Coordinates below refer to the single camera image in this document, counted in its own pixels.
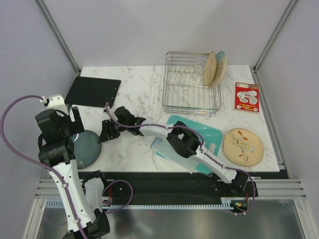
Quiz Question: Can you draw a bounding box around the metal wire dish rack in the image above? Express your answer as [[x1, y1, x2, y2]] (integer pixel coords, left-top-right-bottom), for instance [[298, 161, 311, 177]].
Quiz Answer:
[[162, 51, 222, 116]]

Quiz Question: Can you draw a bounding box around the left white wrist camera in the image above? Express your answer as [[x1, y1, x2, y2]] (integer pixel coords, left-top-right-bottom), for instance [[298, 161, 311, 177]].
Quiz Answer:
[[40, 95, 69, 115]]

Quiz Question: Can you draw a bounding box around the clear plastic zip bag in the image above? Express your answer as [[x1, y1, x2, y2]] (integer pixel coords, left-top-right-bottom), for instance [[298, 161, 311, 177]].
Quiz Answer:
[[151, 137, 199, 174]]

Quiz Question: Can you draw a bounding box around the red booklet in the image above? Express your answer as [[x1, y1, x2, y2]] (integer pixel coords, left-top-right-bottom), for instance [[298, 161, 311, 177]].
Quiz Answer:
[[234, 82, 260, 113]]

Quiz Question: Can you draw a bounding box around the blue and beige plate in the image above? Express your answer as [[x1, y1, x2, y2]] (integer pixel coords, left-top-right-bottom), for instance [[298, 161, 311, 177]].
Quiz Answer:
[[208, 51, 227, 88]]

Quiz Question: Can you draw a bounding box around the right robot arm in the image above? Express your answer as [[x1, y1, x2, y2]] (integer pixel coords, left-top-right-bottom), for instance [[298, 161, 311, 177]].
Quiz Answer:
[[98, 103, 251, 196]]

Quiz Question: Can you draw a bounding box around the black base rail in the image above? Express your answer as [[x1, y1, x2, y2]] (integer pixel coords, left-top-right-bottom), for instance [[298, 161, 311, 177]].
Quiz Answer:
[[103, 172, 258, 206]]

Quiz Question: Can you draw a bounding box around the light blue cable duct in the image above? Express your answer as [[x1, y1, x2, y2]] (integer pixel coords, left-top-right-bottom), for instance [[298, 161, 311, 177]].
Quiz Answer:
[[45, 199, 234, 210]]

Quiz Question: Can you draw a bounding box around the teal cutting board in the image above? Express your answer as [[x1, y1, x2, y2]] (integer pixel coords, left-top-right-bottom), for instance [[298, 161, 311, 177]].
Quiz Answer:
[[167, 115, 223, 175]]

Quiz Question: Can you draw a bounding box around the dark teal plate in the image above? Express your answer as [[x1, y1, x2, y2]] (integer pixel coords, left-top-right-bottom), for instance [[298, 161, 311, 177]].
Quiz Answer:
[[71, 130, 102, 170]]

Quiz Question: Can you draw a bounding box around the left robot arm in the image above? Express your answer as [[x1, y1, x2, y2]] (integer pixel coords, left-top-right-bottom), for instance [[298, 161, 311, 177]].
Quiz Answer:
[[35, 107, 110, 239]]

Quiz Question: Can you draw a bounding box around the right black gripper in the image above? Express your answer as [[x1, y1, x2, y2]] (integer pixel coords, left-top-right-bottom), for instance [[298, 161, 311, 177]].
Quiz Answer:
[[98, 120, 129, 145]]

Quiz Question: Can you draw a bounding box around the beige bird plate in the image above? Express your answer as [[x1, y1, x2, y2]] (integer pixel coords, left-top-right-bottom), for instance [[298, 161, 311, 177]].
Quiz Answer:
[[223, 128, 264, 167], [203, 52, 217, 87]]

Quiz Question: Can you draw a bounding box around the black square plate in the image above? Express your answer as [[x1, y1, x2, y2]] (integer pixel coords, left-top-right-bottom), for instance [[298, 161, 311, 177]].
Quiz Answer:
[[65, 76, 121, 108]]

